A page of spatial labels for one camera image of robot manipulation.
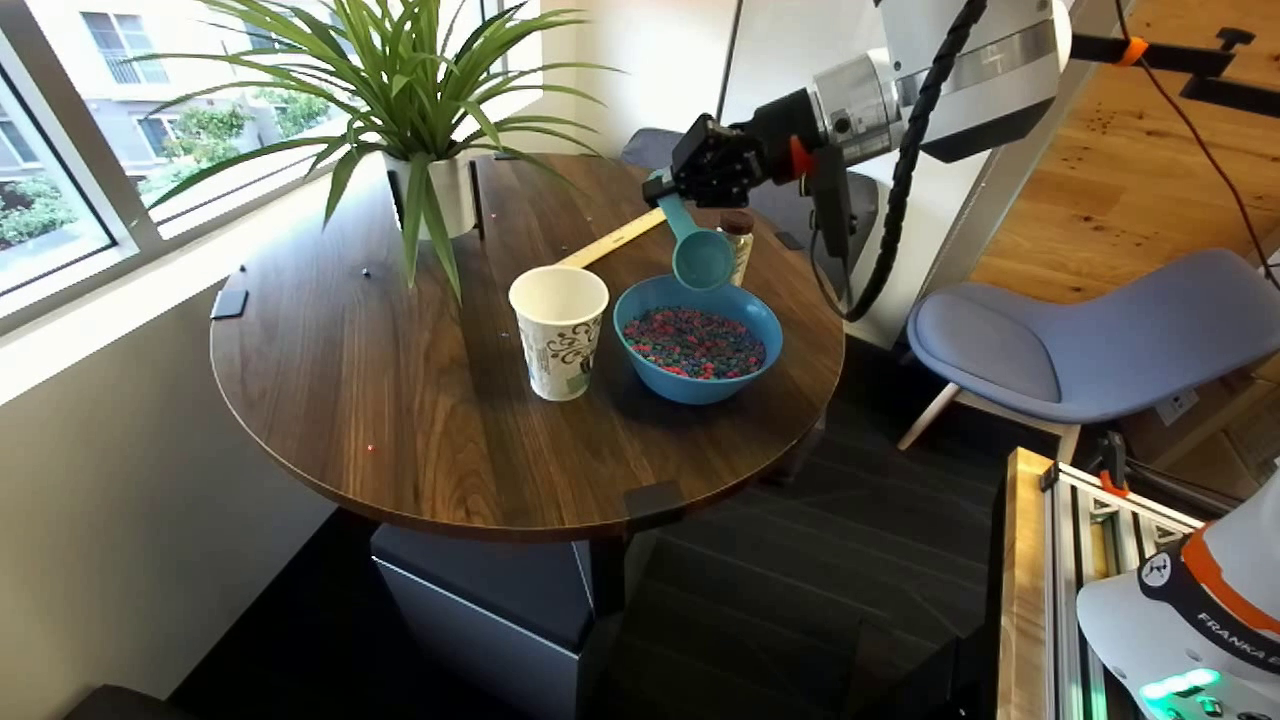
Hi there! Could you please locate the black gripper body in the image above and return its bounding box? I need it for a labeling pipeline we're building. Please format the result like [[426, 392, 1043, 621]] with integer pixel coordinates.
[[697, 108, 809, 202]]

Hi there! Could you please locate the blue plastic spoon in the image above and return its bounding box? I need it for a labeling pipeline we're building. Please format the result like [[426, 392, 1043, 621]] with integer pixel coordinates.
[[656, 193, 745, 297]]

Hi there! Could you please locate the colourful cereal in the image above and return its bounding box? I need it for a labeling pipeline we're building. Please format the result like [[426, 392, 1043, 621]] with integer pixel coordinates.
[[625, 304, 770, 386]]

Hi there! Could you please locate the blue bowl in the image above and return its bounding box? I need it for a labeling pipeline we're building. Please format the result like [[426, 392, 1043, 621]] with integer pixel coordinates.
[[608, 273, 793, 414]]

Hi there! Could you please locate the spice jar with brown lid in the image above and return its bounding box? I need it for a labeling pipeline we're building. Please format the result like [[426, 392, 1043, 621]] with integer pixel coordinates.
[[715, 204, 759, 293]]

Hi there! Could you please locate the light wooden ruler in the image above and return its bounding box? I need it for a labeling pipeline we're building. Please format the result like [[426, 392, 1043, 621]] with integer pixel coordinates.
[[549, 204, 672, 281]]

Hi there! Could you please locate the green plant in white pot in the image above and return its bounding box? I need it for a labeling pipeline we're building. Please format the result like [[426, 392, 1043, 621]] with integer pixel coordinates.
[[126, 0, 619, 304]]

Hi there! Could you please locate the blue grey shell chair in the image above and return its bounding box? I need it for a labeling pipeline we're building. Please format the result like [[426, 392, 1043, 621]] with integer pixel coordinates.
[[892, 247, 1280, 468]]

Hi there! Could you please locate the small black flat object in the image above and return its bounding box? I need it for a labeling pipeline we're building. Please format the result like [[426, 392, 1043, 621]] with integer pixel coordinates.
[[206, 268, 255, 326]]

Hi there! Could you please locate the aluminium and wood cart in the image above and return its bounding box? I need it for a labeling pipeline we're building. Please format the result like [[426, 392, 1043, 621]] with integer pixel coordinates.
[[992, 446, 1206, 720]]

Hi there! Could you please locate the white orange robot part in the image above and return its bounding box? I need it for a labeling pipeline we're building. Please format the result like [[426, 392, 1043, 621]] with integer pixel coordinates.
[[1071, 458, 1280, 720]]

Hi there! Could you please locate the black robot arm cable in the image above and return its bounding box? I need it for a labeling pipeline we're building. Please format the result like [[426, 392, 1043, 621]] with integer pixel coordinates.
[[809, 0, 992, 329]]

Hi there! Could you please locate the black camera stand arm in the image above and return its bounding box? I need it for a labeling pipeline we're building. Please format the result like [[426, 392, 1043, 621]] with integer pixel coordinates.
[[1066, 22, 1280, 119]]

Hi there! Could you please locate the thin black cable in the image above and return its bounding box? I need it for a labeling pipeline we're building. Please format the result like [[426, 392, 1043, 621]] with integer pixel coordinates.
[[1109, 0, 1280, 297]]

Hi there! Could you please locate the grey table pedestal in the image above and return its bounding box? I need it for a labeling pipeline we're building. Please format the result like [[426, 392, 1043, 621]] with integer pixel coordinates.
[[368, 518, 599, 720]]

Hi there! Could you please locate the window frame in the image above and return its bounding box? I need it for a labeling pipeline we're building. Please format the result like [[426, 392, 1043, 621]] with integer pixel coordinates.
[[0, 0, 317, 335]]

